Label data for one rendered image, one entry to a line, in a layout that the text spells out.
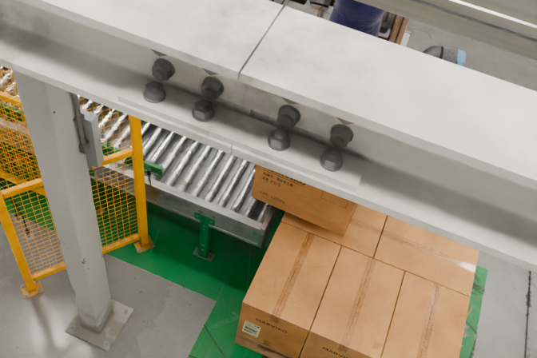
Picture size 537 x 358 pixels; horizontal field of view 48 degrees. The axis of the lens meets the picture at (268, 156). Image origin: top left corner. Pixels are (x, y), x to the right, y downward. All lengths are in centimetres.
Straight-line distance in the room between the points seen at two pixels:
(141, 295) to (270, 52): 352
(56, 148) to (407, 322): 212
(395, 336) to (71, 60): 297
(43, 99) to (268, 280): 177
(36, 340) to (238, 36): 351
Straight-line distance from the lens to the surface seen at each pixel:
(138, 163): 349
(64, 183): 266
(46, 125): 241
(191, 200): 371
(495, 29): 91
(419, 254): 383
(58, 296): 412
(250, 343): 383
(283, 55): 60
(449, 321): 367
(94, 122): 256
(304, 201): 347
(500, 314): 451
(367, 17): 269
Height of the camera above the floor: 360
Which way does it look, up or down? 49 degrees down
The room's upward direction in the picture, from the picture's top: 10 degrees clockwise
